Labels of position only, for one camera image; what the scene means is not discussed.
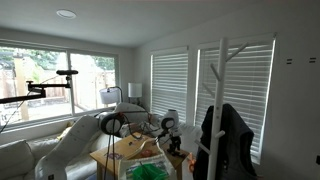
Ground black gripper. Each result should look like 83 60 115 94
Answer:
166 132 183 156

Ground green box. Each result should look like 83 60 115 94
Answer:
132 163 169 180

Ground orange octopus plush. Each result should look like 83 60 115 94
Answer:
187 154 198 173

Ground white printed tote bag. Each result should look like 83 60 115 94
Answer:
118 138 177 180

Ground dark jacket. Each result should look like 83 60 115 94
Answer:
192 103 258 180

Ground wooden table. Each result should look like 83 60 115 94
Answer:
89 132 191 180

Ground narrow white window blind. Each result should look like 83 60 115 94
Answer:
150 51 189 124

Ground white coat rack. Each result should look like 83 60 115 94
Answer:
194 37 250 180

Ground table lamp white shade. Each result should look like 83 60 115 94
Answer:
127 82 144 106

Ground arc floor lamp white shade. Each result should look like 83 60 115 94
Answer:
99 85 124 105

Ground wide white window blind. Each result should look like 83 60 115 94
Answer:
195 41 275 158

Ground yellow pillow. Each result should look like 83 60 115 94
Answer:
56 125 75 141

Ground large picture window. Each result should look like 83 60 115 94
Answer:
0 39 120 133

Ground light grey sofa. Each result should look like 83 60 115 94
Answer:
0 121 204 180

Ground round ceiling light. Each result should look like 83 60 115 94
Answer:
55 9 78 20

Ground black stereo camera bar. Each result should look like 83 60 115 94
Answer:
55 69 80 76

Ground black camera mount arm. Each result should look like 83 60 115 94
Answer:
0 74 74 105

